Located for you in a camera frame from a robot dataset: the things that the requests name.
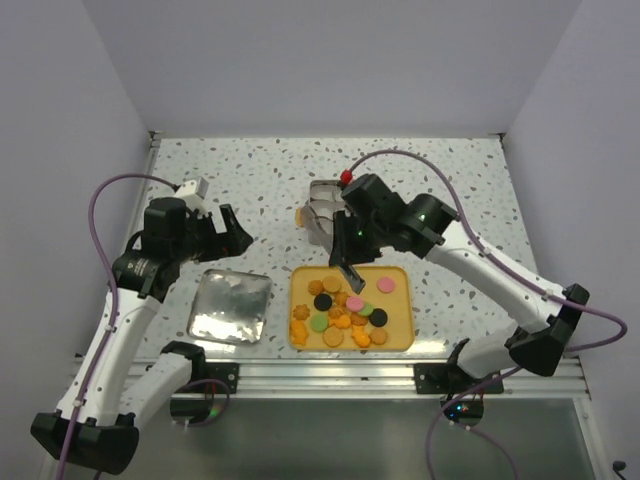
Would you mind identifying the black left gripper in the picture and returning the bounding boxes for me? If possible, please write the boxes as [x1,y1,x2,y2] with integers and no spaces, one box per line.
[171,203,252,265]

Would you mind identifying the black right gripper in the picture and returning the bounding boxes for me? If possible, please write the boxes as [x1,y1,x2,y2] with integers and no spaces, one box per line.
[331,208,389,266]

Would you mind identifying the round biscuit cookie top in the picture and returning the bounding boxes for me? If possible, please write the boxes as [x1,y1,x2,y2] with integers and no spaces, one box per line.
[321,276,342,294]

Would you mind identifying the round biscuit cookie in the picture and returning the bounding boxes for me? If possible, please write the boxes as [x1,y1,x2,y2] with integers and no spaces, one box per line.
[307,280,325,296]
[321,276,342,294]

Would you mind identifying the pink sandwich cookie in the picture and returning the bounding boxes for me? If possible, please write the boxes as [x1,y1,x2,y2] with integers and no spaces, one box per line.
[345,296,365,312]
[376,276,396,293]

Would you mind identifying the black sandwich cookie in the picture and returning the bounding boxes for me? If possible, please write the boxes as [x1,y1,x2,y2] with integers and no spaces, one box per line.
[314,293,333,312]
[368,308,389,328]

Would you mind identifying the green sandwich cookie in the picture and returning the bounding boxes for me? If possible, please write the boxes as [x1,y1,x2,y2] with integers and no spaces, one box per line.
[358,303,374,317]
[310,312,329,334]

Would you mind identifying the swirl butter cookie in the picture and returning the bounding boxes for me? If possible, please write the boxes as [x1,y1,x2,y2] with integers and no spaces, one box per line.
[292,304,310,321]
[327,306,344,319]

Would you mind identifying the metal tongs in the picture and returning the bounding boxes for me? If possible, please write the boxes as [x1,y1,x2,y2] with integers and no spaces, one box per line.
[339,265,366,294]

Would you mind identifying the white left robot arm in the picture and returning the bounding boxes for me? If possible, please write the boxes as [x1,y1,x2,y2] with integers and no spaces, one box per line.
[30,196,253,475]

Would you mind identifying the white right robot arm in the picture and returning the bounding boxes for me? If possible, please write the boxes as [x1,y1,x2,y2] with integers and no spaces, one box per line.
[329,174,590,393]

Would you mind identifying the silver cookie tin box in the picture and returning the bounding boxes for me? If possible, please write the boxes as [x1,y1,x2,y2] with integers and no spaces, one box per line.
[296,180,346,253]

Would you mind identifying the silver tin lid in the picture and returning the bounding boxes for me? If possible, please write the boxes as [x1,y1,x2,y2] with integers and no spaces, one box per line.
[187,269,273,345]

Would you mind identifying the yellow plastic tray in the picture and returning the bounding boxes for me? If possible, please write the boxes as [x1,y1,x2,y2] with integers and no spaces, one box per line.
[287,266,415,353]

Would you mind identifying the chocolate chip cookie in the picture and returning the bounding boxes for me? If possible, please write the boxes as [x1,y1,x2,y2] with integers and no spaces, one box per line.
[350,312,368,326]

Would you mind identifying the orange fish cookie middle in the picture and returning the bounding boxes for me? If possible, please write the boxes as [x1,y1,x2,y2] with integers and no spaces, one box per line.
[333,314,351,329]

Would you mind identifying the orange fish cookie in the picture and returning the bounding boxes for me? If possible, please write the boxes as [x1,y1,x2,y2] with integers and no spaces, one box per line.
[333,314,351,329]
[351,325,371,349]
[289,320,309,347]

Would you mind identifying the round beige dotted cookie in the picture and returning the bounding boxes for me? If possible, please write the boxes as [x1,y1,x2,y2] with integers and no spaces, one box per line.
[322,326,344,348]

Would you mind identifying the orange fish cookie right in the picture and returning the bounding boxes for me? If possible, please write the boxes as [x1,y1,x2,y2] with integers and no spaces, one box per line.
[351,325,371,349]

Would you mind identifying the orange fish cookie left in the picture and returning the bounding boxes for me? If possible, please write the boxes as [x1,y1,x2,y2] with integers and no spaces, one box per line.
[289,320,309,347]

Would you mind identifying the brown round cookie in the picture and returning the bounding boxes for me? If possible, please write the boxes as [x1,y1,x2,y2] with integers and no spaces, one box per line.
[369,327,388,346]

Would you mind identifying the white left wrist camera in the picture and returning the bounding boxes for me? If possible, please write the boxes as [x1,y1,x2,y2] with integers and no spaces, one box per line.
[174,177,209,211]

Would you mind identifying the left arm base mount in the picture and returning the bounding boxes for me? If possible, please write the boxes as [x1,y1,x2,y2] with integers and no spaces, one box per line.
[203,362,240,398]

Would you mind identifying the aluminium frame rail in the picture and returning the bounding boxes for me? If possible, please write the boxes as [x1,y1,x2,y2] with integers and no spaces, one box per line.
[207,356,590,400]

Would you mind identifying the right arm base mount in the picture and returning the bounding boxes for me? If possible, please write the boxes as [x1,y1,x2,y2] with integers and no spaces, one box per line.
[413,362,504,395]

